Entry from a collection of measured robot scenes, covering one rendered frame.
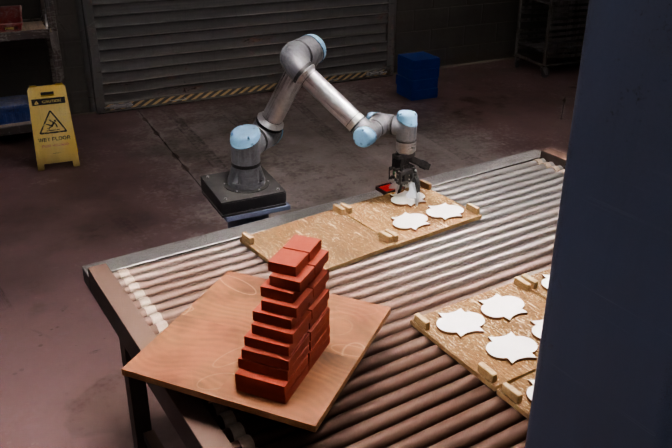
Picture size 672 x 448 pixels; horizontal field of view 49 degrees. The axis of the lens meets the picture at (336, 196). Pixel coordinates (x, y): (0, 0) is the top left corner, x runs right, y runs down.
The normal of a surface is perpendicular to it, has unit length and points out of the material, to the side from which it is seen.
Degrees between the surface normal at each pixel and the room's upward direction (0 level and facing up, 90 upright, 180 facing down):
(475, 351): 0
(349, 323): 0
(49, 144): 78
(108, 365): 0
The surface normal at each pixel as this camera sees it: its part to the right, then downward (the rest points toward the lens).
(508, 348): 0.00, -0.91
